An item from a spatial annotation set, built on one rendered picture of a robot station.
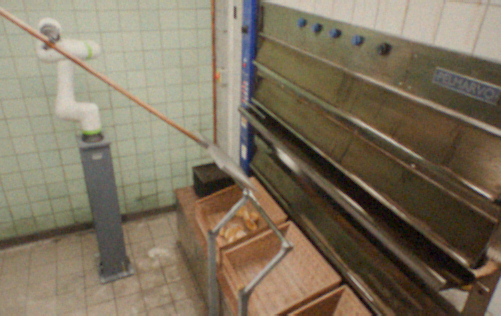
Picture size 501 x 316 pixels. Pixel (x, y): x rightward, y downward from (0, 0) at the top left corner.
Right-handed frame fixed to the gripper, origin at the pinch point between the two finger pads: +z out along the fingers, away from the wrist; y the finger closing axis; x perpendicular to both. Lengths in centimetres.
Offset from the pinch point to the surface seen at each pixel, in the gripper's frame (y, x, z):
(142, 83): 8, -83, -120
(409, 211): -44, -122, 119
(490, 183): -65, -104, 144
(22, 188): 138, -57, -120
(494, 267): -46, -123, 154
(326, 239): -6, -156, 72
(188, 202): 56, -146, -47
